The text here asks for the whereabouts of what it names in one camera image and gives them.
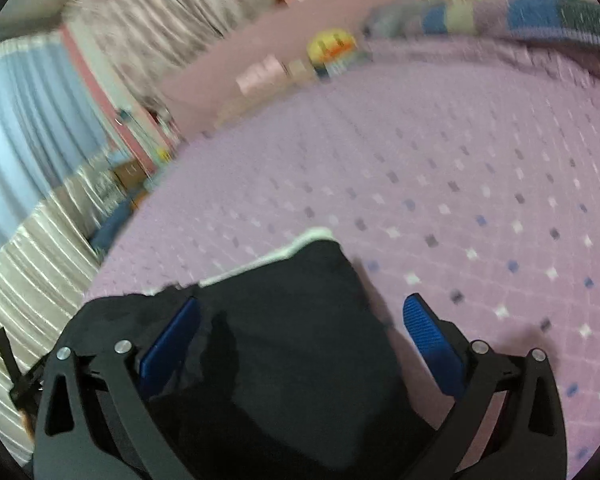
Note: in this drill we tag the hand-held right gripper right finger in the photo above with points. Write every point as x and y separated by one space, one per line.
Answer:
430 345

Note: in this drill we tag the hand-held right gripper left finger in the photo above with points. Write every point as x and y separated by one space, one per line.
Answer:
170 345

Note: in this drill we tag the black coat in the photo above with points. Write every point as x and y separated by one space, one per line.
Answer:
290 335

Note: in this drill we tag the blue cloth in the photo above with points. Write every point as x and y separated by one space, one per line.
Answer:
112 230

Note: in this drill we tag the cream satin curtain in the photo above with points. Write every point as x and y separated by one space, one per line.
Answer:
30 270

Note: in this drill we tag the orange wooden cabinet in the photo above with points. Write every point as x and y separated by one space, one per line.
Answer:
132 175

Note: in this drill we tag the purple checkered bed blanket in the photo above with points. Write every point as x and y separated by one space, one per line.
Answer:
455 160

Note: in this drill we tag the blue sheer curtain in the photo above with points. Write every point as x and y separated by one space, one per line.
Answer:
35 135

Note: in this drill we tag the pink headboard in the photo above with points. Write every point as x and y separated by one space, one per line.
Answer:
240 40

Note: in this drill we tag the yellow duck plush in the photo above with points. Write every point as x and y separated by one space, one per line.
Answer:
330 45

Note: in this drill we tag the pink grey patterned curtain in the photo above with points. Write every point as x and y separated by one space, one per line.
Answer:
170 15

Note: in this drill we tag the multicoloured knitted blanket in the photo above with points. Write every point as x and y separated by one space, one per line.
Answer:
505 15

